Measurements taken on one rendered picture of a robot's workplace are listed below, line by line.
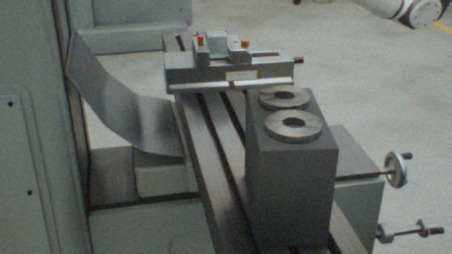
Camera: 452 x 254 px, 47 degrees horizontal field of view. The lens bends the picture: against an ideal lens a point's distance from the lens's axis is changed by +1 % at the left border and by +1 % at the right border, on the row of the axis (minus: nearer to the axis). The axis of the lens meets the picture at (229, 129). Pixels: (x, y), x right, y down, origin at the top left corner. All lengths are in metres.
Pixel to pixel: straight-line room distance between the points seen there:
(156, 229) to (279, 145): 0.66
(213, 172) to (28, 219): 0.45
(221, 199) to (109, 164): 0.57
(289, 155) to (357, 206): 0.74
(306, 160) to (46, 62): 0.58
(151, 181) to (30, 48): 0.43
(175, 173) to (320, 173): 0.56
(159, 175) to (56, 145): 0.26
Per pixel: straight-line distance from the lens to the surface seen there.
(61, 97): 1.15
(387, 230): 1.59
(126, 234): 1.37
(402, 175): 1.63
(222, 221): 0.92
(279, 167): 0.78
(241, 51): 1.36
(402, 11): 1.32
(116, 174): 1.43
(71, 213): 1.28
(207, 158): 1.09
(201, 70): 1.37
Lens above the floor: 1.49
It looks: 29 degrees down
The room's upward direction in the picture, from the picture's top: straight up
